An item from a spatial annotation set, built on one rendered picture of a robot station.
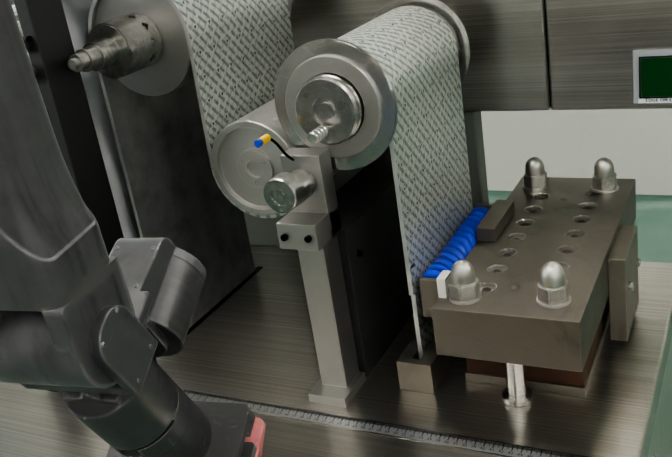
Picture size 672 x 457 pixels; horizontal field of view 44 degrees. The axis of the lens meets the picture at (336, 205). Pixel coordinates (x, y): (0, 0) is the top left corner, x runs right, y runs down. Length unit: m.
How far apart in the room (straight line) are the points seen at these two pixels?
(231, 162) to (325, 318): 0.22
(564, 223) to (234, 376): 0.47
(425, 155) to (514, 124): 2.76
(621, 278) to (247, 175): 0.46
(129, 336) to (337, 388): 0.56
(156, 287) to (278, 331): 0.65
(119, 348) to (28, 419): 0.69
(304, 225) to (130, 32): 0.30
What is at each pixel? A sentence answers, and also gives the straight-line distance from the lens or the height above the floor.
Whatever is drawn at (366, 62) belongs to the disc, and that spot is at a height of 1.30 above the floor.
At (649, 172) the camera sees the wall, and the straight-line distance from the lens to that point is 3.71.
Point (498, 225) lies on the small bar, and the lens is 1.07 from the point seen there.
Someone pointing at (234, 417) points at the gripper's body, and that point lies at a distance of 0.61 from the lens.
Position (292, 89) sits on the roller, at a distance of 0.93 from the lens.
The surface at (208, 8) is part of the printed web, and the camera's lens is 1.04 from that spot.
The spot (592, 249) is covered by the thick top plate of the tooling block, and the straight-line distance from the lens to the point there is 1.03.
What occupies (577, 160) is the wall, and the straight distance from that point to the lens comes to 3.73.
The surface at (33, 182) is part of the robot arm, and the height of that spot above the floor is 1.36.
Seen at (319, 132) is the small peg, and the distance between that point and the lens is 0.88.
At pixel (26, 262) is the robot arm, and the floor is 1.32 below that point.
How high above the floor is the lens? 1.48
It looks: 21 degrees down
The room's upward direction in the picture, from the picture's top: 9 degrees counter-clockwise
